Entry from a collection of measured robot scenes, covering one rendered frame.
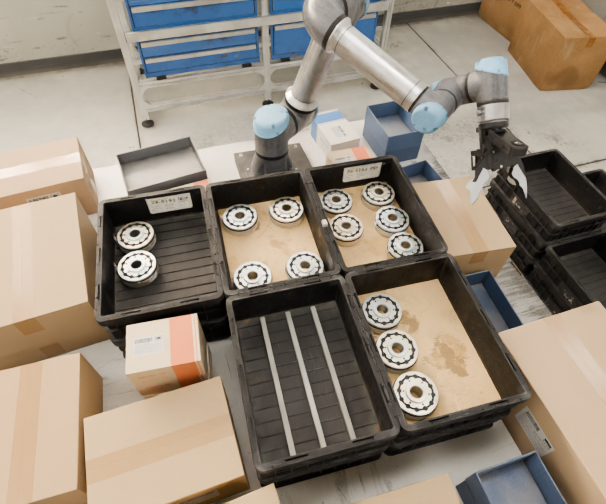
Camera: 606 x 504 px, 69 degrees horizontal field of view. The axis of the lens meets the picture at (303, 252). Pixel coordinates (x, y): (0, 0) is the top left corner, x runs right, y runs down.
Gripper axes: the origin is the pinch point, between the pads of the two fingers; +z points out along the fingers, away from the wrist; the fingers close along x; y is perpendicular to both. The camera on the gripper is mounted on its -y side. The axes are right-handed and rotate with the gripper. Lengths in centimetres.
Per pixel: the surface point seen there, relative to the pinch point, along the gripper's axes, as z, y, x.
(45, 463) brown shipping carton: 41, -14, 111
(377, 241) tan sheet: 9.4, 21.1, 26.3
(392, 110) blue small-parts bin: -35, 71, 0
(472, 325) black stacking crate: 29.3, -5.4, 11.9
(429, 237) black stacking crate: 8.7, 12.3, 13.9
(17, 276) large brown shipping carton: 7, 16, 123
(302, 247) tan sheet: 9, 22, 49
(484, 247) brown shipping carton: 13.5, 12.0, -2.4
